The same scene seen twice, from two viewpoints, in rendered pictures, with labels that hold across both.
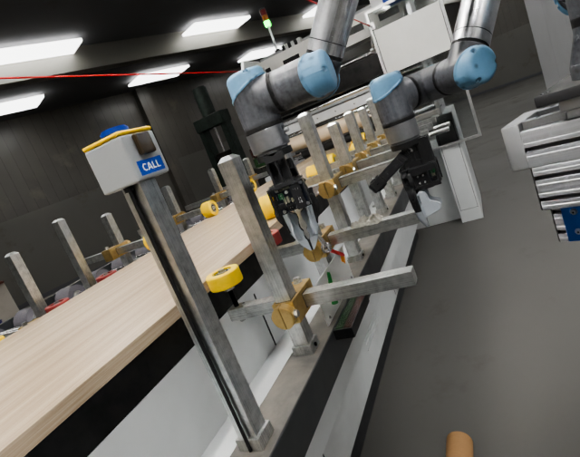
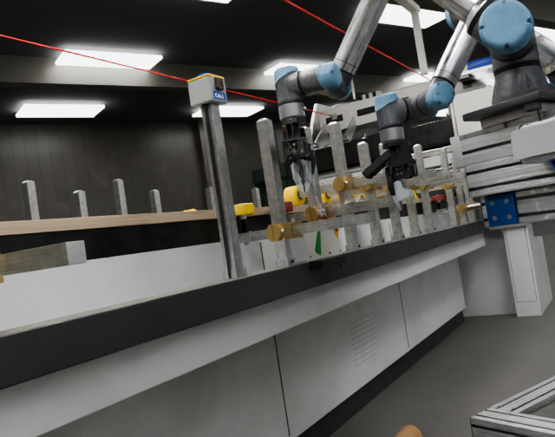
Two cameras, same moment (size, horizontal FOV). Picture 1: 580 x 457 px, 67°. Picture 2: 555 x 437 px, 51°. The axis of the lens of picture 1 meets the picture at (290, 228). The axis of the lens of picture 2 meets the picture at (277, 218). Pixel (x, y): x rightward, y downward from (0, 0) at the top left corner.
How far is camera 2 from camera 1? 0.91 m
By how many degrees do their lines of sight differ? 14
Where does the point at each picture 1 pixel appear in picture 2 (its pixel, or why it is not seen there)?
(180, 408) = (190, 271)
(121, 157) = (206, 86)
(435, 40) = not seen: hidden behind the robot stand
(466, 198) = (525, 289)
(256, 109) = (288, 90)
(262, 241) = (272, 178)
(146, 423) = (168, 263)
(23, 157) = (62, 166)
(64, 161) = (101, 180)
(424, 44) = not seen: hidden behind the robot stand
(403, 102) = (394, 114)
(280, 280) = (277, 207)
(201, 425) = not seen: hidden behind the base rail
